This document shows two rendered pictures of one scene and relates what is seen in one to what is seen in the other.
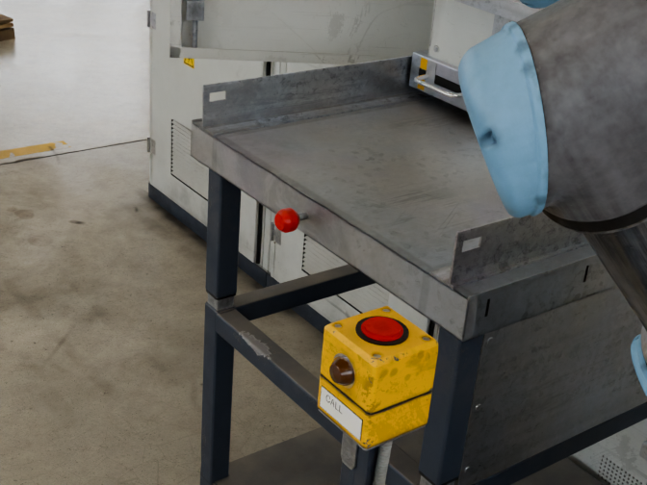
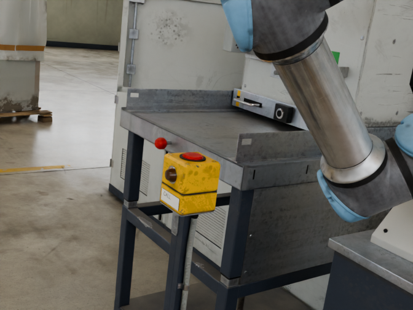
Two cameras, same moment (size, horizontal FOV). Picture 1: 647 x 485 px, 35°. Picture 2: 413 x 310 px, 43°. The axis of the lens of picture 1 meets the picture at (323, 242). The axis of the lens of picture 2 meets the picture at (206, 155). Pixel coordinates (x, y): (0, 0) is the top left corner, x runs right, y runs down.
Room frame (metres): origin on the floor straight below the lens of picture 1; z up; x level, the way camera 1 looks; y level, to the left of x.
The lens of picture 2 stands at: (-0.13, -0.12, 1.16)
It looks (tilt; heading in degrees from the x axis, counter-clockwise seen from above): 15 degrees down; 2
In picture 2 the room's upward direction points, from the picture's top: 7 degrees clockwise
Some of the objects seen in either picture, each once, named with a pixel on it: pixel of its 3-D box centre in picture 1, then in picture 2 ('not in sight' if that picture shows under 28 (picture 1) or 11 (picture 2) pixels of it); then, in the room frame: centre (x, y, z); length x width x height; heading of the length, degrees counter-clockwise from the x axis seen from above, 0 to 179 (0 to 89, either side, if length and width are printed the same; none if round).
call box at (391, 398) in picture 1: (375, 375); (189, 182); (0.82, -0.06, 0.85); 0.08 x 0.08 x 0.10; 38
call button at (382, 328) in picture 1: (381, 333); (192, 158); (0.82, -0.06, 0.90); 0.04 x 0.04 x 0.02
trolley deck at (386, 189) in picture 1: (487, 170); (265, 137); (1.44, -0.24, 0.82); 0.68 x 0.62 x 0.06; 128
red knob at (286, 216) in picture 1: (292, 218); (163, 143); (1.22, 0.04, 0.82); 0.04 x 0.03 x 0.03; 128
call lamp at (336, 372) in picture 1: (339, 372); (169, 174); (0.79, -0.02, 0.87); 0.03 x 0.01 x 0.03; 38
